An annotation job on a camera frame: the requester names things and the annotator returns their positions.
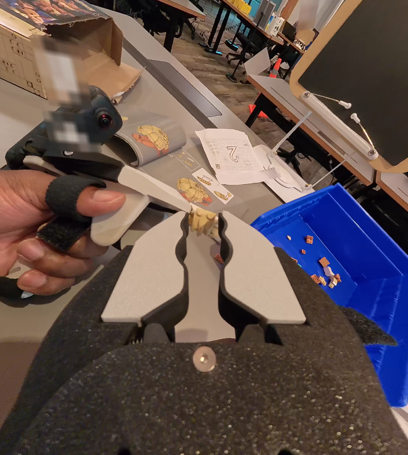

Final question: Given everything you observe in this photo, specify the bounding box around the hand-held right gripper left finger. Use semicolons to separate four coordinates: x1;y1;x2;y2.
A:
101;211;190;338

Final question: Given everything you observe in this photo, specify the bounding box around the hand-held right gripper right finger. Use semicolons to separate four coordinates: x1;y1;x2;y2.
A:
219;211;307;340

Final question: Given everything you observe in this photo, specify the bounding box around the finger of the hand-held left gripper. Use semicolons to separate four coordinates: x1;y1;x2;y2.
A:
118;165;195;214

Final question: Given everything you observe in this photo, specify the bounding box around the tan brick assembly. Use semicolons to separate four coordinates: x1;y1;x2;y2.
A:
189;208;223;246

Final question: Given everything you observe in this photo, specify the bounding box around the person's left hand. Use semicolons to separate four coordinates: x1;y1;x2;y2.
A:
0;169;126;296

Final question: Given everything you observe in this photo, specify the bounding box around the grey instruction booklet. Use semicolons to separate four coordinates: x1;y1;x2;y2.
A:
113;113;235;207

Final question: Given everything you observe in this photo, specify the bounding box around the group of small loose bricks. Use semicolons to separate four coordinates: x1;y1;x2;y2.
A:
286;234;343;289

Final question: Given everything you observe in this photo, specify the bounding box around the white printed paper sheet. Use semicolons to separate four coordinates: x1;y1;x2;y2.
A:
195;129;274;185

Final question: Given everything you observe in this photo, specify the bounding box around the clear acrylic board stand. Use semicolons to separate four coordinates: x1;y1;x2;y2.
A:
261;111;357;195

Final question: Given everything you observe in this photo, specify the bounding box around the blue plastic storage bin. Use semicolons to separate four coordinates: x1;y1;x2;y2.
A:
250;183;408;409

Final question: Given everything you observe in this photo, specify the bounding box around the open cardboard set box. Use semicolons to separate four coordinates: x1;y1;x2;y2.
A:
0;0;144;104

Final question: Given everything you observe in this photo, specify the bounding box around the black office chair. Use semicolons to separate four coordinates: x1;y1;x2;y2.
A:
225;32;261;83

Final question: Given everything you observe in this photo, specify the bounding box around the white bar with pull cords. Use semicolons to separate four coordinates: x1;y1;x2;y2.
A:
302;91;380;160

